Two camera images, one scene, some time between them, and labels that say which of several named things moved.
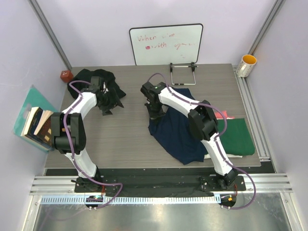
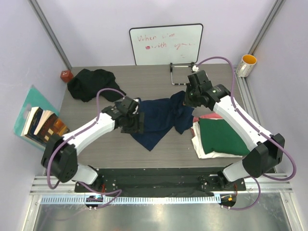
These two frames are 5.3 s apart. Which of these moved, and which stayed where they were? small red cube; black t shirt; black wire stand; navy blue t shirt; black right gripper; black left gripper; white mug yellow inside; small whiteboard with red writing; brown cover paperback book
Moved: black right gripper; navy blue t shirt; black left gripper
Stayed: black t shirt; brown cover paperback book; small red cube; small whiteboard with red writing; white mug yellow inside; black wire stand
